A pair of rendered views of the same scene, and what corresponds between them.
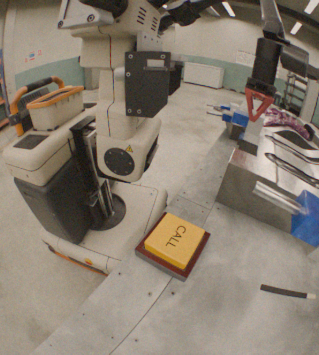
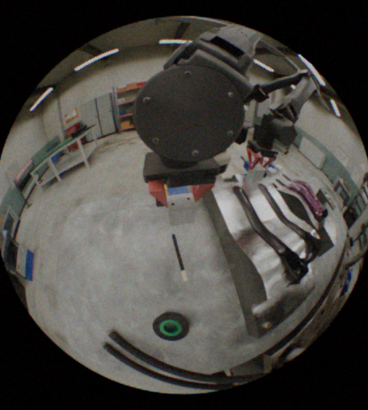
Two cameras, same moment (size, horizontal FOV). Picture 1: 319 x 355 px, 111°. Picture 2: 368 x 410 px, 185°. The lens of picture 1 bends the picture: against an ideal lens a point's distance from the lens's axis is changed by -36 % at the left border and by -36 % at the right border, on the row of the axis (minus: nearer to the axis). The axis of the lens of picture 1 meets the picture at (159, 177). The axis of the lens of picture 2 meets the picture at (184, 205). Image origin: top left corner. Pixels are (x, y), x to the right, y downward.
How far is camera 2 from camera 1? 0.33 m
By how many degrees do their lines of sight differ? 35
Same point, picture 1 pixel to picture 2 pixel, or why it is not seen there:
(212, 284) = (162, 215)
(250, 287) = (170, 229)
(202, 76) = (311, 153)
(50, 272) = not seen: hidden behind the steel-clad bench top
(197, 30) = (315, 116)
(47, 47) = not seen: hidden behind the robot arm
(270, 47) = (265, 120)
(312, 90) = not seen: outside the picture
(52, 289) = not seen: hidden behind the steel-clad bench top
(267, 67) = (262, 134)
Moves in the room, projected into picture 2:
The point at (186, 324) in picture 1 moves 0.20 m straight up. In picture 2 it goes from (142, 217) to (122, 165)
